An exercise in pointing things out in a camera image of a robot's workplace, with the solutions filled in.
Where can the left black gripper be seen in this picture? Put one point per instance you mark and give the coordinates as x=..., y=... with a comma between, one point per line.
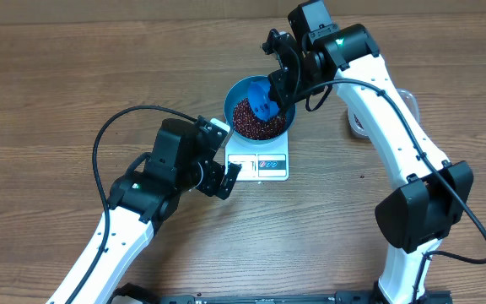
x=212, y=187

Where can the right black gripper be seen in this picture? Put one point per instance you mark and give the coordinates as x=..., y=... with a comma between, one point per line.
x=282, y=92

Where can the blue plastic measuring scoop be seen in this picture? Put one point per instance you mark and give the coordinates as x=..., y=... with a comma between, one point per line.
x=258, y=96

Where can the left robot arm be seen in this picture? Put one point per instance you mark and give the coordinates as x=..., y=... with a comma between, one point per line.
x=143, y=198

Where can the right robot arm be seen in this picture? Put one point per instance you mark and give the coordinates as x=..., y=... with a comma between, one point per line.
x=429, y=192

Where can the white digital kitchen scale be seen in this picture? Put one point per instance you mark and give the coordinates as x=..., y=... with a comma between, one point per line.
x=259, y=160

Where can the teal metal bowl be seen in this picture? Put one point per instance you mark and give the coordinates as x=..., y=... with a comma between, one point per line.
x=238, y=92

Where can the red adzuki beans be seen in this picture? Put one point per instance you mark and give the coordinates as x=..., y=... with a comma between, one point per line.
x=247, y=124

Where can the clear plastic food container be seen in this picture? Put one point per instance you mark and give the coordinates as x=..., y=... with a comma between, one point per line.
x=408, y=98

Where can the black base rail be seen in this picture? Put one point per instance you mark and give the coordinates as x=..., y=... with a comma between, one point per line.
x=130, y=293

